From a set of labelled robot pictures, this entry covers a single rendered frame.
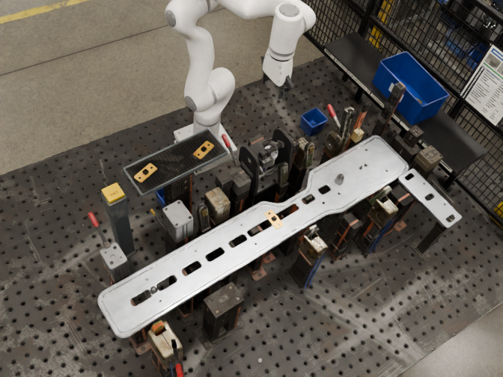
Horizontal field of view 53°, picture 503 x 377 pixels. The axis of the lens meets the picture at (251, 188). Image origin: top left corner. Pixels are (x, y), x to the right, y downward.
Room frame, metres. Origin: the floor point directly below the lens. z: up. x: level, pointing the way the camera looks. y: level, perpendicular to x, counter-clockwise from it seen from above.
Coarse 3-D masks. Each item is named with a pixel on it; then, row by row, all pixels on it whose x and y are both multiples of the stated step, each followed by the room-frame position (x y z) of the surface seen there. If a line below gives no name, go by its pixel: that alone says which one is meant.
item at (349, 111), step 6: (348, 108) 1.45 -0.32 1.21; (348, 114) 1.44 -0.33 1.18; (354, 114) 1.42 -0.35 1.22; (342, 120) 1.43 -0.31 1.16; (348, 120) 1.44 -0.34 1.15; (342, 126) 1.42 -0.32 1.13; (348, 126) 1.43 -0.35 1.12; (342, 132) 1.41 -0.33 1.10; (348, 132) 1.43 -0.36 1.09; (342, 138) 1.41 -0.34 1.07
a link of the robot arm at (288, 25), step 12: (276, 12) 1.24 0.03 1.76; (288, 12) 1.24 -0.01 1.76; (300, 12) 1.25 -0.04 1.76; (276, 24) 1.22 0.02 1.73; (288, 24) 1.21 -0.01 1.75; (300, 24) 1.24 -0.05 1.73; (276, 36) 1.22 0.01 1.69; (288, 36) 1.21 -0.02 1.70; (276, 48) 1.21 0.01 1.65; (288, 48) 1.22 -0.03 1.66
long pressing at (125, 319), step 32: (352, 160) 1.36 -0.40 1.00; (384, 160) 1.39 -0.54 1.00; (352, 192) 1.20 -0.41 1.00; (224, 224) 0.93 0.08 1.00; (256, 224) 0.96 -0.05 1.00; (288, 224) 0.99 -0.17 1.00; (192, 256) 0.78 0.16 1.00; (224, 256) 0.80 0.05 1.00; (256, 256) 0.83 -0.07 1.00; (128, 288) 0.61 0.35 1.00; (192, 288) 0.66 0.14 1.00; (128, 320) 0.50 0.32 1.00
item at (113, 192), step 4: (112, 184) 0.92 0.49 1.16; (116, 184) 0.92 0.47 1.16; (104, 188) 0.89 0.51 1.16; (108, 188) 0.90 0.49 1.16; (112, 188) 0.90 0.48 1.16; (116, 188) 0.90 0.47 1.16; (120, 188) 0.91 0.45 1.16; (104, 192) 0.88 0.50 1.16; (108, 192) 0.88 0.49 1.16; (112, 192) 0.89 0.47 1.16; (116, 192) 0.89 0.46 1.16; (120, 192) 0.89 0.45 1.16; (108, 196) 0.87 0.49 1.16; (112, 196) 0.87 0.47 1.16; (116, 196) 0.87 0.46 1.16; (120, 196) 0.88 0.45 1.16; (108, 200) 0.85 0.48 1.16; (112, 200) 0.86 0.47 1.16
